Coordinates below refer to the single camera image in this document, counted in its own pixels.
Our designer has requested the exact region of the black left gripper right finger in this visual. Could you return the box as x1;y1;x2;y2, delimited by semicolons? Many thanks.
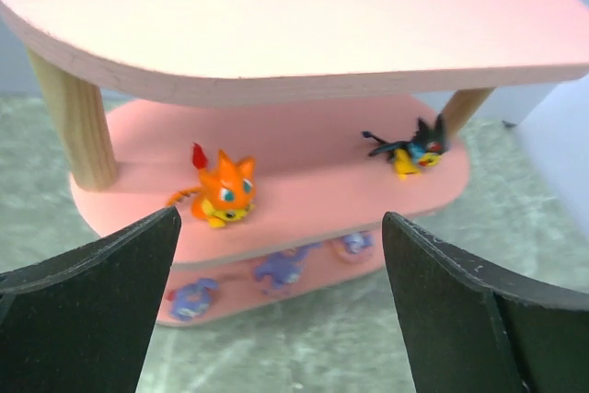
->
382;213;588;393

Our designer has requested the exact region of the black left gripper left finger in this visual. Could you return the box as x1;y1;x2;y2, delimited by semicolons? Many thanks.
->
1;208;181;392

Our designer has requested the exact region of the small purple bunny figure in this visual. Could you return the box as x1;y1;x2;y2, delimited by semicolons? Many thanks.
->
167;278;219;322

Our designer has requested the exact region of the black winged pikachu figure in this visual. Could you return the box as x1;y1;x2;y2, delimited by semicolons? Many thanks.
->
362;114;449;179

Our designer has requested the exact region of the orange pikachu figure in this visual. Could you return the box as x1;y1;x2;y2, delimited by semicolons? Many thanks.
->
166;143;256;228

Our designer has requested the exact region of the pink three-tier wooden shelf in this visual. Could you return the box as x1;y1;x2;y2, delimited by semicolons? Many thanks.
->
1;0;588;327

